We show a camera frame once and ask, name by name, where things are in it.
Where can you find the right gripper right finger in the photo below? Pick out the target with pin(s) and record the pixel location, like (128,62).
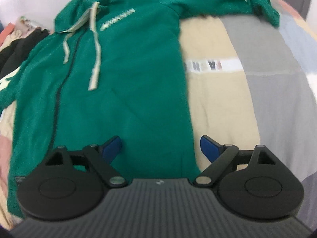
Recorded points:
(210,148)

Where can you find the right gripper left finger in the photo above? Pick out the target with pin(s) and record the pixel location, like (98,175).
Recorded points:
(110,149)

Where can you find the green hooded sweatshirt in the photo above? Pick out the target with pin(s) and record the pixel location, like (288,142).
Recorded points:
(112,67)

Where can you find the pile of dark clothes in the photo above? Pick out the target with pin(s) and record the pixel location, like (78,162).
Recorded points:
(18,45)

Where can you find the patchwork bed quilt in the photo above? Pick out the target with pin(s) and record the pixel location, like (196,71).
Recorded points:
(249,82)

